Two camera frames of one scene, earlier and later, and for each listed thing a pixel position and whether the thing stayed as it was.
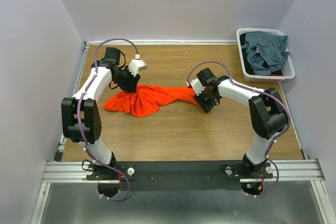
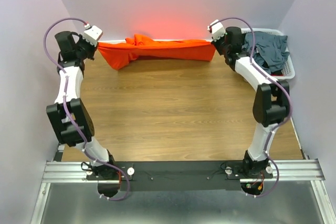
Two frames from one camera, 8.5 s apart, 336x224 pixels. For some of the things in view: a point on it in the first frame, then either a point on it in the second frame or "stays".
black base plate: (178, 176) stays
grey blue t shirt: (265, 52) stays
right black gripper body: (205, 101) -> (220, 47)
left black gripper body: (125, 80) -> (85, 49)
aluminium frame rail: (290, 171) stays
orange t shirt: (145, 100) -> (117, 53)
